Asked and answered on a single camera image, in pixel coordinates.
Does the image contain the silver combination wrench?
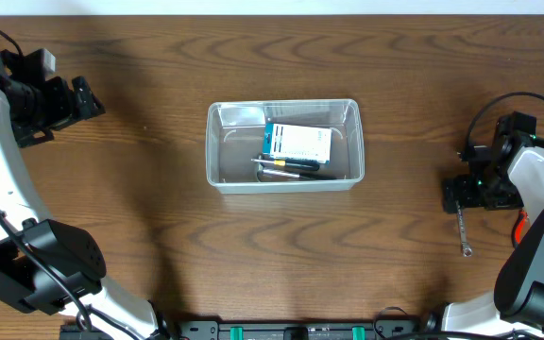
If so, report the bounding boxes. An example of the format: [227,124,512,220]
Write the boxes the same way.
[455,201,473,257]

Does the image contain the small black-handled hammer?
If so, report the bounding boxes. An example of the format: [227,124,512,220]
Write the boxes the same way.
[259,168,336,180]

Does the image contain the blue white screw box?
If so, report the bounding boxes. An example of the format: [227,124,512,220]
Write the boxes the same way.
[263,123,332,163]

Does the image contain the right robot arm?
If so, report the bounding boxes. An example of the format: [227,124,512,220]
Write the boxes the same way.
[424,132,544,337]

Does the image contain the black yellow screwdriver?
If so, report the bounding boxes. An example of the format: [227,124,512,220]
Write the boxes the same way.
[251,159,320,172]

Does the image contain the red-handled pliers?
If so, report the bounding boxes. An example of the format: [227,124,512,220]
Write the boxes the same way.
[511,210,529,248]

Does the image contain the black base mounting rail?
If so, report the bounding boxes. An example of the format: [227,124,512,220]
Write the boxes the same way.
[59,318,534,340]

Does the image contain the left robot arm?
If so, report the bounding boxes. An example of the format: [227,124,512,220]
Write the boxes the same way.
[0,31,173,339]

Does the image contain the clear plastic storage container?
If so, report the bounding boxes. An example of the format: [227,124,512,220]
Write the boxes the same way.
[205,99,366,194]

